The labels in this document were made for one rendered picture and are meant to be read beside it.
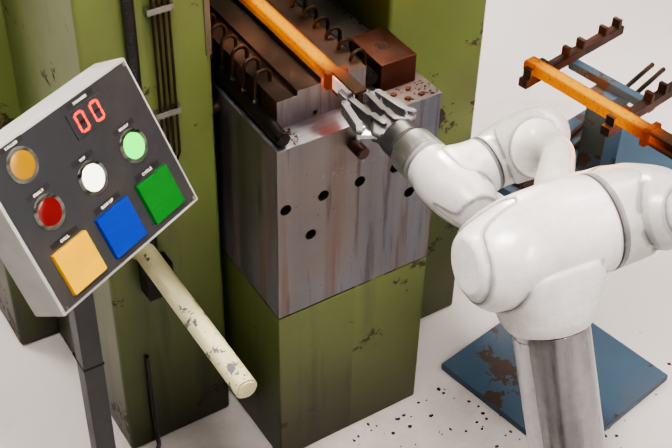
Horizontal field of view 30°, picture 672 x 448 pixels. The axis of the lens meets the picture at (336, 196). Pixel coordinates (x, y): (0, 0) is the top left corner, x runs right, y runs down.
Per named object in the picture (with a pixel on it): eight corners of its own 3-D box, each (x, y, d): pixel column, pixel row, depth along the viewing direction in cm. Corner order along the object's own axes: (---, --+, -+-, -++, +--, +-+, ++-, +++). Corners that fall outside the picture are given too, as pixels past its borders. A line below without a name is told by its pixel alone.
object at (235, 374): (260, 394, 231) (259, 374, 227) (235, 405, 228) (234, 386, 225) (155, 253, 259) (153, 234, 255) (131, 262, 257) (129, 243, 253)
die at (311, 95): (364, 98, 247) (366, 62, 242) (276, 130, 239) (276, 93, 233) (259, 1, 274) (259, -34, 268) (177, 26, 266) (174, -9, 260)
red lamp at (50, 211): (69, 222, 195) (66, 201, 192) (41, 233, 193) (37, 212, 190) (61, 211, 197) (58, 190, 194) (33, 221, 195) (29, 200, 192)
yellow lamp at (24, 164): (42, 176, 192) (39, 154, 189) (13, 186, 190) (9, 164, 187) (35, 165, 194) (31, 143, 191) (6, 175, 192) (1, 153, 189)
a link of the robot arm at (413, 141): (447, 176, 224) (427, 158, 227) (451, 135, 218) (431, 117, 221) (405, 193, 220) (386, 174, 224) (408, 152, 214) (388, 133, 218)
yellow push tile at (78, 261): (108, 268, 200) (86, 229, 197) (76, 296, 195) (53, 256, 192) (101, 268, 201) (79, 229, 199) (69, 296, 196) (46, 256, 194)
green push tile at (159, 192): (186, 200, 213) (166, 163, 210) (158, 225, 208) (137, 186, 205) (179, 201, 214) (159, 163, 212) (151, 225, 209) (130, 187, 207)
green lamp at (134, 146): (151, 156, 208) (149, 135, 205) (125, 165, 206) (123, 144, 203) (143, 146, 210) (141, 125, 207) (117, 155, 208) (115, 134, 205)
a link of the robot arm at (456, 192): (405, 199, 221) (466, 167, 225) (458, 251, 211) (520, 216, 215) (401, 155, 213) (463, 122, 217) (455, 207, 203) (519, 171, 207)
